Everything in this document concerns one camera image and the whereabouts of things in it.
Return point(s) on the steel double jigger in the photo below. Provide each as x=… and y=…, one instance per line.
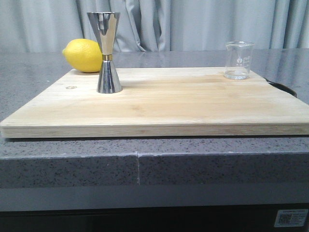
x=104, y=26

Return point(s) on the clear glass beaker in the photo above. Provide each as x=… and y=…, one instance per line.
x=238, y=60

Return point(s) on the wooden cutting board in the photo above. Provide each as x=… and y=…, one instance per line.
x=159, y=102

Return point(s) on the yellow lemon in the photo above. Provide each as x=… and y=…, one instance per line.
x=83, y=55

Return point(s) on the grey curtain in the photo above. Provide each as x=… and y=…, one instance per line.
x=156, y=25

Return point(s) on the white QR code sticker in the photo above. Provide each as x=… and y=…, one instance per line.
x=291, y=218

